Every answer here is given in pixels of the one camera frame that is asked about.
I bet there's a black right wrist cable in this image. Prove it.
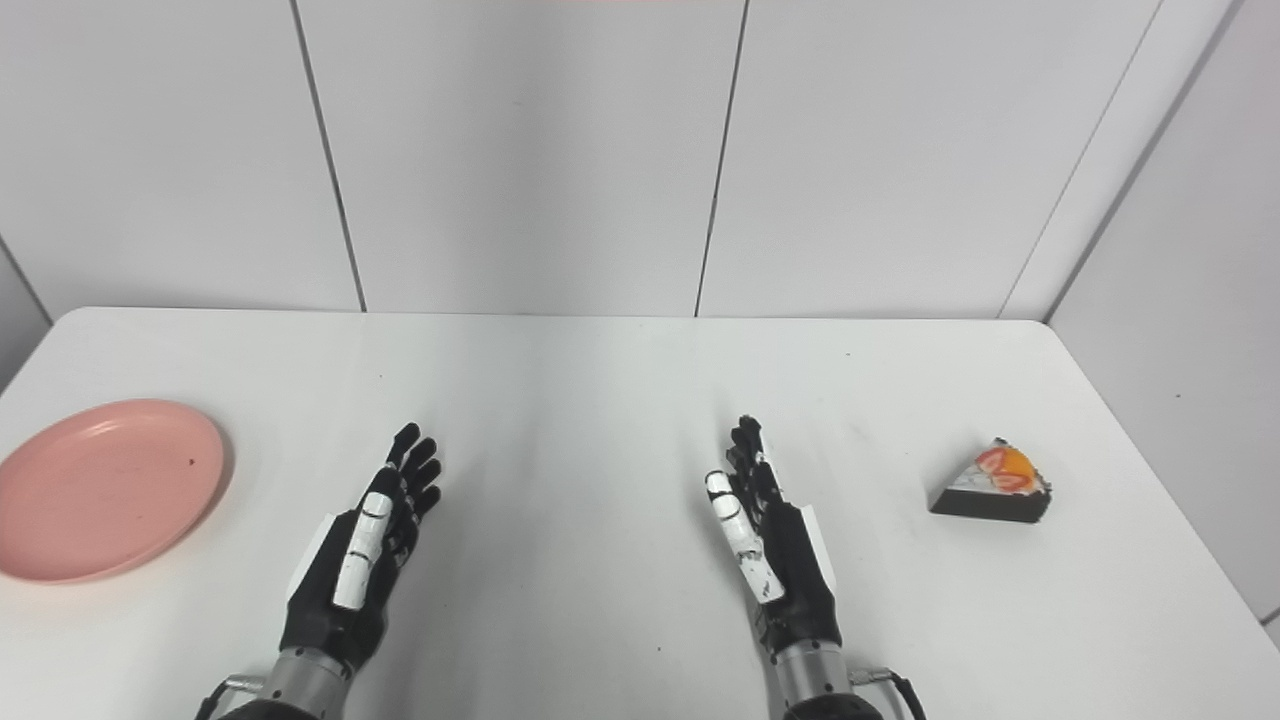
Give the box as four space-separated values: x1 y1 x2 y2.
850 665 927 720

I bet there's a pink round plate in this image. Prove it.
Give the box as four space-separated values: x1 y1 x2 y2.
0 399 229 586

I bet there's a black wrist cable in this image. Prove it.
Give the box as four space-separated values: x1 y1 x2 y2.
850 665 927 720
195 675 266 720

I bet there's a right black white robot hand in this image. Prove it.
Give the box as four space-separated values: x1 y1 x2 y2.
704 415 843 659

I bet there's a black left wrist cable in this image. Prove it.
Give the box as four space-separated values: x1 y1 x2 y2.
195 675 266 720

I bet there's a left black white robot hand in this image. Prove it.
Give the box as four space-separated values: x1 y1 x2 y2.
279 422 444 676

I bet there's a cake slice with fruit topping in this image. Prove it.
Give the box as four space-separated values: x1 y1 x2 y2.
928 437 1053 525

